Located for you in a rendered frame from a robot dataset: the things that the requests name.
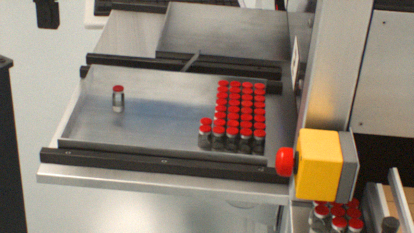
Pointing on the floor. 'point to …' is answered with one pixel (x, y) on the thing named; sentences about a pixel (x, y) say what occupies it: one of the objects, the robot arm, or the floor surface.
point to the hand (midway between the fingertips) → (48, 15)
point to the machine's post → (330, 74)
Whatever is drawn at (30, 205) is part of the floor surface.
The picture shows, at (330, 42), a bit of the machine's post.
